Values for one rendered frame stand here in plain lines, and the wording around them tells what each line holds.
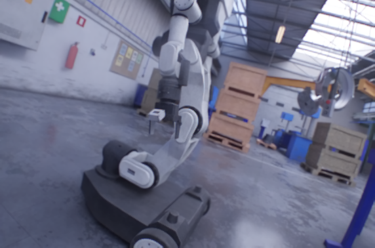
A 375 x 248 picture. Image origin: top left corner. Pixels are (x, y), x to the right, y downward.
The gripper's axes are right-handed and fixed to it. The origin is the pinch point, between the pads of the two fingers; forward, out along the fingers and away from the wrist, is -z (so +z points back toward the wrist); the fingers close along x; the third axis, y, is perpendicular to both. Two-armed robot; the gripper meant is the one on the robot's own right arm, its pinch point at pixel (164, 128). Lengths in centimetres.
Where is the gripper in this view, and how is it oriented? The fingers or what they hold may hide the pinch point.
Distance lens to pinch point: 68.9
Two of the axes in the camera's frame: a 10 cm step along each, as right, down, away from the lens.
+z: 1.2, -9.9, 0.3
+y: 2.9, 0.7, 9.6
